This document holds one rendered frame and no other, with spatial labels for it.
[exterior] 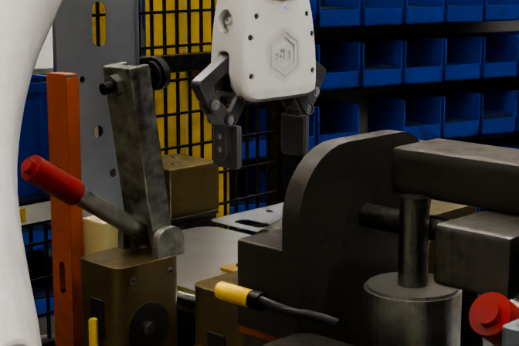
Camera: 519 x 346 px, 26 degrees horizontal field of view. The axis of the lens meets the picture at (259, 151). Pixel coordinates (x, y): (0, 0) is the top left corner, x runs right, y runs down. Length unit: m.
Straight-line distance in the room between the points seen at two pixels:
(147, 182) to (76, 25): 0.34
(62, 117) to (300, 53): 0.23
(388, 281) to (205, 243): 0.53
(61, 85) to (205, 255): 0.26
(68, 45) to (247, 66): 0.29
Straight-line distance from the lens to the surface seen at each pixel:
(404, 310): 0.67
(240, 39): 1.01
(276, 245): 0.73
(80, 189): 0.92
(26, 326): 0.36
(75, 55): 1.25
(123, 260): 0.96
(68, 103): 1.02
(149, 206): 0.96
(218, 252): 1.18
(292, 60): 1.05
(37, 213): 1.31
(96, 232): 1.04
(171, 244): 0.97
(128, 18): 1.29
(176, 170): 1.31
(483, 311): 0.50
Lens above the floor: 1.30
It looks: 10 degrees down
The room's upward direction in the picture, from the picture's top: straight up
